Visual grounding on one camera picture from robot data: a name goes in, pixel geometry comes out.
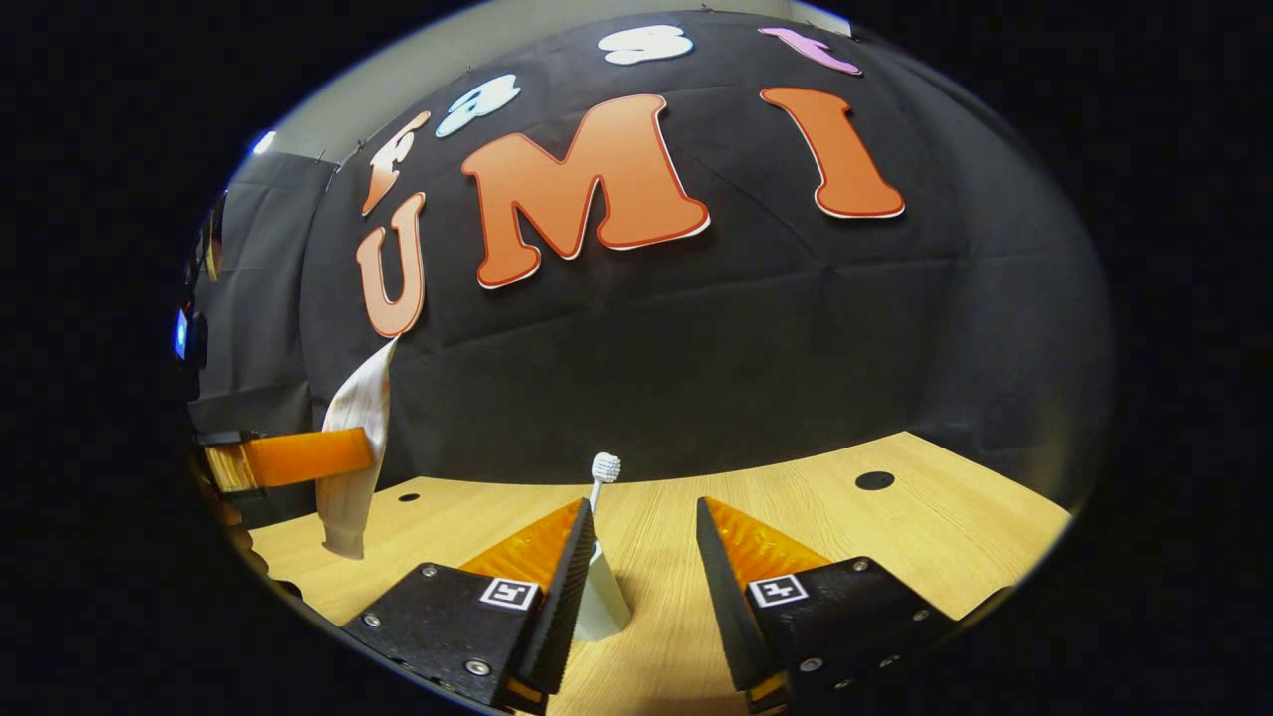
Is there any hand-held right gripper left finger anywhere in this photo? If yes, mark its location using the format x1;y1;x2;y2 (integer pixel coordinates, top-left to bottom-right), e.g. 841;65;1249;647
341;497;598;715

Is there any wooden desktop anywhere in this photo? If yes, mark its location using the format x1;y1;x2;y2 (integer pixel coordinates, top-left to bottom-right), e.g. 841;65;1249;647
244;430;1075;716

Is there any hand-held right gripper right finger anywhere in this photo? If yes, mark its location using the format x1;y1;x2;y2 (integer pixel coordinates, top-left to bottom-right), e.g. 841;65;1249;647
696;497;961;715

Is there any white toothbrush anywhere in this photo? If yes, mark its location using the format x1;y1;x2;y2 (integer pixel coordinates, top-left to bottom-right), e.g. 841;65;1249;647
587;452;623;518

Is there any white toothpaste tube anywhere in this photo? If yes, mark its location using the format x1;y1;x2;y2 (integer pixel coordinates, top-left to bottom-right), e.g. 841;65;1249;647
316;336;401;560

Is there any black backdrop cloth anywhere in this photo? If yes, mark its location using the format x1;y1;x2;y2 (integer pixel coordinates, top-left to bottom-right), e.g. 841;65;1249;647
184;10;1115;528

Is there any light blue cup wooden handle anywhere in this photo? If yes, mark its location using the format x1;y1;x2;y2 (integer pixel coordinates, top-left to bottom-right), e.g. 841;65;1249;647
572;542;633;642

